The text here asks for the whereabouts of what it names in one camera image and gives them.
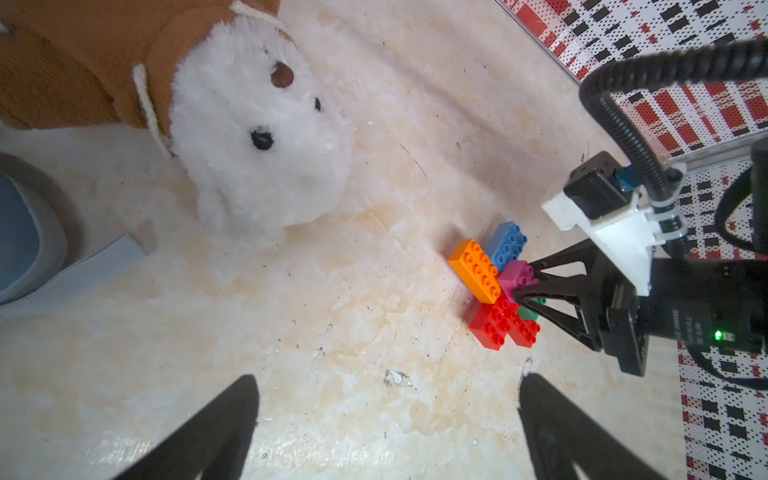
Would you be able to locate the green lego brick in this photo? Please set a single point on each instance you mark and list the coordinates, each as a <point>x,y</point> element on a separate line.
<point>527,314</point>

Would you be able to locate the pink small lego brick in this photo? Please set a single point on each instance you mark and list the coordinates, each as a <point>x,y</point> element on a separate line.
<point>516,274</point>

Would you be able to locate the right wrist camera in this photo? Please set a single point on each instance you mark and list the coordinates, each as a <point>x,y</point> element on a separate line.
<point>606,201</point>

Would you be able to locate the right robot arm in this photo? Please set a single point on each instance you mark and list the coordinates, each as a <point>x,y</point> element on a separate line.
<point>659,106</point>

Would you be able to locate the orange lego brick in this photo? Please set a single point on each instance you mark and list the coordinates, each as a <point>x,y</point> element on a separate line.
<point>476,270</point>

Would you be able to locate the red lego brick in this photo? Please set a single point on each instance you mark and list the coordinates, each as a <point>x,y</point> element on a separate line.
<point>524,332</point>
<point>493,322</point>

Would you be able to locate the light blue case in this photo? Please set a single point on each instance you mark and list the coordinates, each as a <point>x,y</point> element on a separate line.
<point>35,278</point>

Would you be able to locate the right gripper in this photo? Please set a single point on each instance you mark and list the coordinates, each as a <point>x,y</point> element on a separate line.
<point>699,303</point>

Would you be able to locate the blue lego brick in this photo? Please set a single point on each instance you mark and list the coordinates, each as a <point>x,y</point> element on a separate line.
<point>506,245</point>

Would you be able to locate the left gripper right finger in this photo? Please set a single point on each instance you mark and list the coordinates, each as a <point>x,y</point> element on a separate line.
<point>563,440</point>

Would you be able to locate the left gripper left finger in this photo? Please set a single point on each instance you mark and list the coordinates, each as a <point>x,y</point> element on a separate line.
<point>213,444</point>

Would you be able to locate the white teddy bear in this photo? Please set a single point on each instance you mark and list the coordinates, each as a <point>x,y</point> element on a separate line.
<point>219,85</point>

